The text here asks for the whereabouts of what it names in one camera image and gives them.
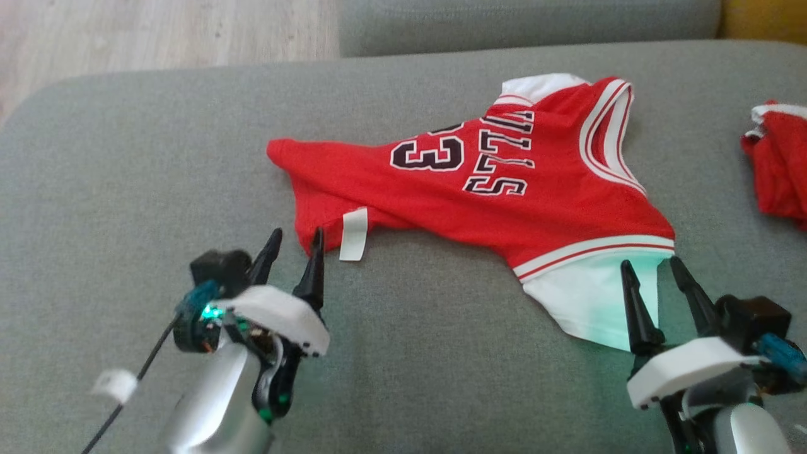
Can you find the red white basketball jersey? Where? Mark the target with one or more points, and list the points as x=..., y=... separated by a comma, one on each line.
x=441, y=195

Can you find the grey sofa back cushion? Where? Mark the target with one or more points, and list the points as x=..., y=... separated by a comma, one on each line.
x=504, y=25

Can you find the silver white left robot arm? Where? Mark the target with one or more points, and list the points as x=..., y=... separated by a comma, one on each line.
x=214, y=403

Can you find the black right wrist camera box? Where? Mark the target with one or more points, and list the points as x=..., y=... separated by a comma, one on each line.
x=756, y=318

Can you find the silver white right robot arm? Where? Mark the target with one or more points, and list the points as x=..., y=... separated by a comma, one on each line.
x=744, y=429

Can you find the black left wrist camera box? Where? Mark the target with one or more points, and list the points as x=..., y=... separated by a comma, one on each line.
x=217, y=268

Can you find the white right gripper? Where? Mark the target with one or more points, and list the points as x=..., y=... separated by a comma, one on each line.
x=687, y=366

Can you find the red basketball shorts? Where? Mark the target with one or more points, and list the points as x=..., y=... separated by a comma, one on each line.
x=782, y=170

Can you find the wide yellow sofa backrest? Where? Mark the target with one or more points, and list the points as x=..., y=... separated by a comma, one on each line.
x=769, y=19

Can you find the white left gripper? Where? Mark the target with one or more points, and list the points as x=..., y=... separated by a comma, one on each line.
x=284, y=315

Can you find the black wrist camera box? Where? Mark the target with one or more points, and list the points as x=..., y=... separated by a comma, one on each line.
x=756, y=318
x=217, y=268

